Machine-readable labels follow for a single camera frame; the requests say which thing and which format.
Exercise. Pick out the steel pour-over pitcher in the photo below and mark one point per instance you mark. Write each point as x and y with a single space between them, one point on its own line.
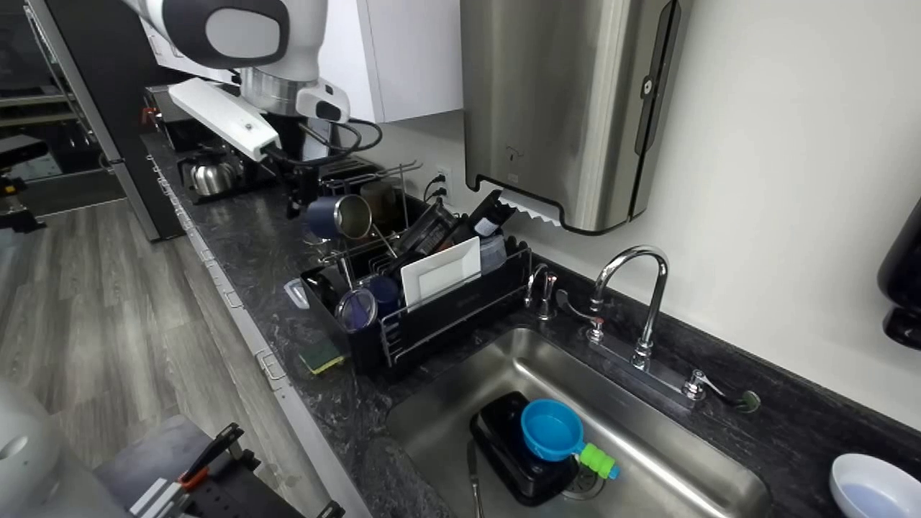
212 173

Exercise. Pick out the dark metal shelf frame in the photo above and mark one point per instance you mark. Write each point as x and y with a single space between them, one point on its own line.
88 104

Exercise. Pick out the red black hand tool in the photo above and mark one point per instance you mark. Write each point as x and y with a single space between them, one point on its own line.
197 471

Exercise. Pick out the stainless paper towel dispenser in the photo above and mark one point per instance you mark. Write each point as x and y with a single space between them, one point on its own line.
556 104

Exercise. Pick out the black square container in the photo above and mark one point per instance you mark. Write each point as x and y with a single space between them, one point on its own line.
507 449

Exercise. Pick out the white plate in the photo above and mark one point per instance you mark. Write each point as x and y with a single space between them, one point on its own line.
438 272

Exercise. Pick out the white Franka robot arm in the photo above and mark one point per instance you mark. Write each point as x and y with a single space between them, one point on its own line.
240 30

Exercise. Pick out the dark blue cup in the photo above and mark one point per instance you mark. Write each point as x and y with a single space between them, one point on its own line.
386 292

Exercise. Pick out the black dish rack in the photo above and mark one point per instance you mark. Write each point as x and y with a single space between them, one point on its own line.
450 317

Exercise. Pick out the chrome sink faucet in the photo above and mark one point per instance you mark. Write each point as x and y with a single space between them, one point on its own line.
648 325

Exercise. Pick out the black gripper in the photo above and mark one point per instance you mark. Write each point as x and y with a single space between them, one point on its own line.
289 134

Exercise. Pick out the white bowl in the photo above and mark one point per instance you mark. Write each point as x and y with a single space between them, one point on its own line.
874 489

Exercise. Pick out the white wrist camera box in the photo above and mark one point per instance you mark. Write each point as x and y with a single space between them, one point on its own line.
226 117

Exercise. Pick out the green yellow sponge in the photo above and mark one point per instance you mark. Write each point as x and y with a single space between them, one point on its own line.
321 358

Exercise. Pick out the black stacked dishes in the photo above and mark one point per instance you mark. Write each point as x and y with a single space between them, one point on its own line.
433 226

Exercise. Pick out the sink drain strainer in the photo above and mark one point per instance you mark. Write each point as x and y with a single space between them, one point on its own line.
586 481

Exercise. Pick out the blue steel thermos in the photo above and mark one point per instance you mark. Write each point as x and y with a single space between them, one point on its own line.
334 217

